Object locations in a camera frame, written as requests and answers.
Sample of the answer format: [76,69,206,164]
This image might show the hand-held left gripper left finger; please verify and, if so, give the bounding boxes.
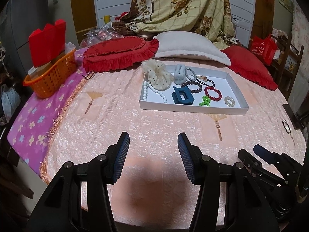
[29,132,131,232]

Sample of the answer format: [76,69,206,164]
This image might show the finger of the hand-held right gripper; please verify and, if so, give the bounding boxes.
[253,144,278,164]
[238,149,260,175]

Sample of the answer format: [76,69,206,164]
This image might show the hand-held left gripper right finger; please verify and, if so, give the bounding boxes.
[177,133,285,232]

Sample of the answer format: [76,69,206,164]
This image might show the white shallow cardboard box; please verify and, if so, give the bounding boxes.
[139,64,250,116]

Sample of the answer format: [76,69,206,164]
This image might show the green bead bracelet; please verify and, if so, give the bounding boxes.
[199,95,211,107]

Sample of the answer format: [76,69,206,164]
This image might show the blue hair claw clip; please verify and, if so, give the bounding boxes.
[171,86,195,106]

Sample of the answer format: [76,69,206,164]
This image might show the red bead bracelet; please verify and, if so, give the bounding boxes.
[204,86,222,102]

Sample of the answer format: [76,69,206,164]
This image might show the dark brown bead bracelet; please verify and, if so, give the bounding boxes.
[180,81,203,94]

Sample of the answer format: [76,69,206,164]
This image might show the white bead bracelet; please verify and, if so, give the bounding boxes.
[142,81,168,104]

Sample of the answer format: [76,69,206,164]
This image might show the silver rhinestone bracelet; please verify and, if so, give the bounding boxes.
[184,68,197,82]

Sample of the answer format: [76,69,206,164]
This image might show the black hair tie with flower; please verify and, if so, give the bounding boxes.
[196,75,215,88]

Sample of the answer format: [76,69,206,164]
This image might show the light blue fluffy scrunchie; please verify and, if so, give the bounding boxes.
[173,64,188,86]

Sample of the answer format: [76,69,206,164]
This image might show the cream dotted organza scrunchie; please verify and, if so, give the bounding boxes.
[141,59,175,92]

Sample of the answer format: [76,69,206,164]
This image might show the pink textured bed blanket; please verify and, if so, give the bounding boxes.
[39,57,308,223]

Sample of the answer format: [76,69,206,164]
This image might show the purple flowered bed sheet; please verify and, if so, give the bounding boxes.
[6,48,89,177]

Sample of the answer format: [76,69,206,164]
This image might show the wooden chair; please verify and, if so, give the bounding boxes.
[270,28,305,88]

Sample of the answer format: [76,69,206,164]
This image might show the red ruffled cushion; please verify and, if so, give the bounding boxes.
[82,37,160,73]

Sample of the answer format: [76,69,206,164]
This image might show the orange plastic basket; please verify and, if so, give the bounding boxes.
[23,48,78,99]

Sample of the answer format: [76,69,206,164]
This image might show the red shopping bag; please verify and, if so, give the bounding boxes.
[250,34,278,66]

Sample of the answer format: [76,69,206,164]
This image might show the white pillow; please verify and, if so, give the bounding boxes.
[153,31,232,66]

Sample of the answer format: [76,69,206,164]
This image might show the cardboard box in basket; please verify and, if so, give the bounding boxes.
[27,57,66,77]

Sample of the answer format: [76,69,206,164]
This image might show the small white plastic bag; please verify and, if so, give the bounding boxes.
[65,42,77,54]

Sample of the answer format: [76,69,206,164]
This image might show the clear plastic bag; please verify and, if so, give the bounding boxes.
[83,25,114,45]

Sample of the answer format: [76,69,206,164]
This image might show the red paper bag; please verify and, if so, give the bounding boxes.
[28,20,66,68]

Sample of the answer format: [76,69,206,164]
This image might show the floral yellow blanket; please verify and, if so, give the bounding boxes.
[120,0,239,50]

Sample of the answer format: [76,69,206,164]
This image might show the dark furniture frame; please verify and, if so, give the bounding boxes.
[282,103,309,130]

